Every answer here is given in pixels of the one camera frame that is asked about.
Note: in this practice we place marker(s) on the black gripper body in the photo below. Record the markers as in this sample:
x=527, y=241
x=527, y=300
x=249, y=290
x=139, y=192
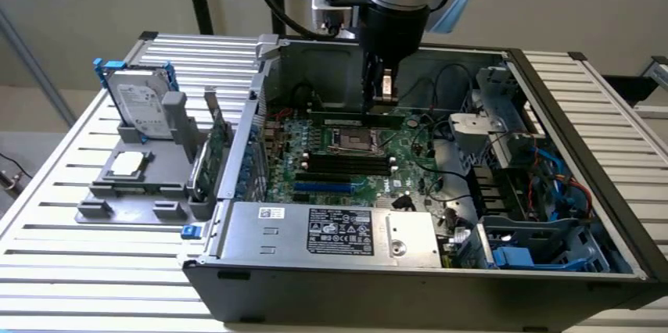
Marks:
x=394, y=32

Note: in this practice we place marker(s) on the green RAM stick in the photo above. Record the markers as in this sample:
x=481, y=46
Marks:
x=340, y=119

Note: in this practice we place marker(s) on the black RAM slot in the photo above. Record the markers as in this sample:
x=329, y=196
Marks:
x=346, y=166
x=346, y=156
x=346, y=161
x=346, y=172

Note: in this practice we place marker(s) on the blue expansion slot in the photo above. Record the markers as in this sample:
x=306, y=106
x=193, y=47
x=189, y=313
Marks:
x=324, y=187

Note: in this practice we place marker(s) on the black expansion slot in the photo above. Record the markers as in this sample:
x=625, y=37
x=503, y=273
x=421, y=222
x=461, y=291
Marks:
x=313, y=197

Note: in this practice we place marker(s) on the CPU socket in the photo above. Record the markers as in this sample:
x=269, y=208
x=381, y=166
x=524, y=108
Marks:
x=358, y=140

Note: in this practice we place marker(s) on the green motherboard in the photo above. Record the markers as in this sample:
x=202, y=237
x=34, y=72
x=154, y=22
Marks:
x=409, y=161

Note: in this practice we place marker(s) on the metal disk bay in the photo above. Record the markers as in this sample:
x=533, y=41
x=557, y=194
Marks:
x=496, y=90

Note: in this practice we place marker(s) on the green graphics card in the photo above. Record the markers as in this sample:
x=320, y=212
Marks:
x=211, y=153

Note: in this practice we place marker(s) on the grey power supply unit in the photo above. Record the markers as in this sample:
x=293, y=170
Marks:
x=287, y=239

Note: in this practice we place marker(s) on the silver hard disk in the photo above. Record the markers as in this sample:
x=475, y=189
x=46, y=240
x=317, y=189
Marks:
x=142, y=106

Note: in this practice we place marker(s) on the blue grey drive cage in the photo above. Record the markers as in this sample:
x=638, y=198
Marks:
x=537, y=239

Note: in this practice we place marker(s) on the blue disk carrier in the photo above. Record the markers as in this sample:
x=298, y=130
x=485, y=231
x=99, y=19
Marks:
x=112, y=65

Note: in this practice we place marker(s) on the silver CPU chip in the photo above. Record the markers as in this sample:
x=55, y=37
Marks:
x=128, y=162

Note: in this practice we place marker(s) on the blue plastic latch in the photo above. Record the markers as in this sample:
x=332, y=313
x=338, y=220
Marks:
x=190, y=231

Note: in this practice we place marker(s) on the grey parts rack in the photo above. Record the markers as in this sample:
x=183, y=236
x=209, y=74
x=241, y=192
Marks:
x=141, y=200

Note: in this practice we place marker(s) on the black open PC case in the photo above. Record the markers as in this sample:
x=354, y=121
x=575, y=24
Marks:
x=365, y=298

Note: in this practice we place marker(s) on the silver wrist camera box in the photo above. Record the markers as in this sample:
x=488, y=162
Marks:
x=334, y=16

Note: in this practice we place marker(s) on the aluminium profile frame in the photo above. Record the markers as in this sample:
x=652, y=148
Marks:
x=655, y=71

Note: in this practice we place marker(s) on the grey metal frame leg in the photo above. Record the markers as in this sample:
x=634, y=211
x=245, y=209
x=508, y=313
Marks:
x=31, y=59

